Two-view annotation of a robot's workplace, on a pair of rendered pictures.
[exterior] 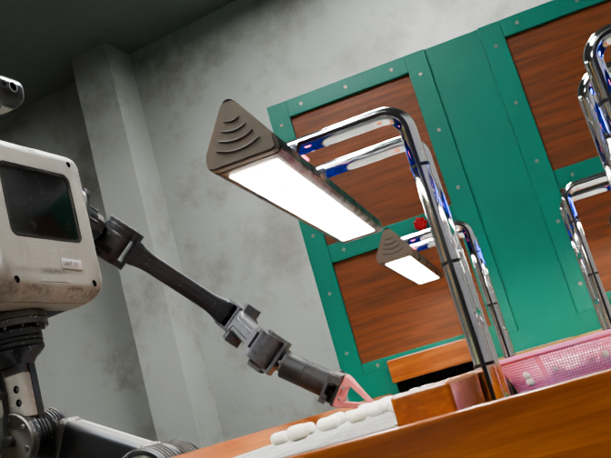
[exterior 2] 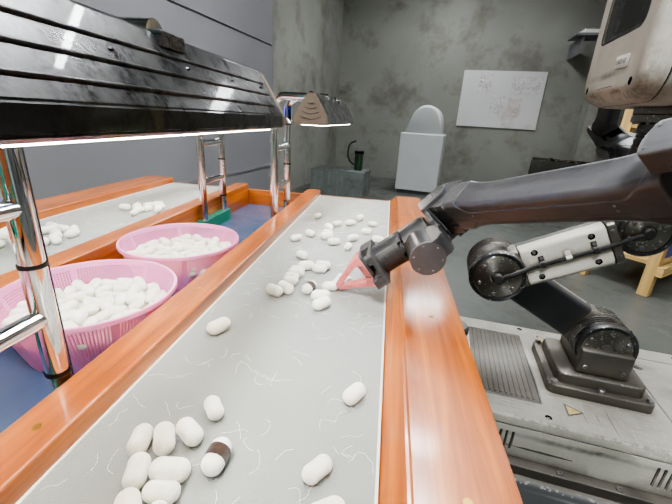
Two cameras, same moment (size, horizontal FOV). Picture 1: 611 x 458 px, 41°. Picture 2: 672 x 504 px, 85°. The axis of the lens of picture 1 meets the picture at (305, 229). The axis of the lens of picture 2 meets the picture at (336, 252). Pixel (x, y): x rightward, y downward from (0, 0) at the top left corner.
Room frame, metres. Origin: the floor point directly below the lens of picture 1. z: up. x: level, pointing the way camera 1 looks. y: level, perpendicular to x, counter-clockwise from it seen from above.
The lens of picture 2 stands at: (2.32, -0.11, 1.06)
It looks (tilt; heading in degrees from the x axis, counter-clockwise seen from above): 20 degrees down; 174
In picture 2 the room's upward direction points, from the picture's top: 3 degrees clockwise
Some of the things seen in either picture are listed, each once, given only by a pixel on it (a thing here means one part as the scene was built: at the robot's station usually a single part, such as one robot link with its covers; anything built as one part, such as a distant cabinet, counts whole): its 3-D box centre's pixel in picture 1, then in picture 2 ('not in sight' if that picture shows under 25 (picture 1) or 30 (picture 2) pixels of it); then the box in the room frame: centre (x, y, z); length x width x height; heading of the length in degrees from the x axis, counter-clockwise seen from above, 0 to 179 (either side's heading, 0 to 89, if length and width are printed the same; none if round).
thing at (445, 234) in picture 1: (400, 287); (304, 168); (1.10, -0.10, 0.90); 0.20 x 0.19 x 0.45; 167
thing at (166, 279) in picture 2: not in sight; (94, 313); (1.74, -0.45, 0.72); 0.27 x 0.27 x 0.10
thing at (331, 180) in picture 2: not in sight; (342, 167); (-3.17, 0.46, 0.38); 0.78 x 0.62 x 0.76; 70
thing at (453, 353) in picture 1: (437, 358); not in sight; (2.51, -0.28, 0.83); 0.30 x 0.06 x 0.07; 77
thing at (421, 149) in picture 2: not in sight; (421, 150); (-3.57, 1.75, 0.66); 0.67 x 0.61 x 1.32; 69
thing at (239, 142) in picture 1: (311, 185); (331, 111); (1.12, -0.02, 1.08); 0.62 x 0.08 x 0.07; 167
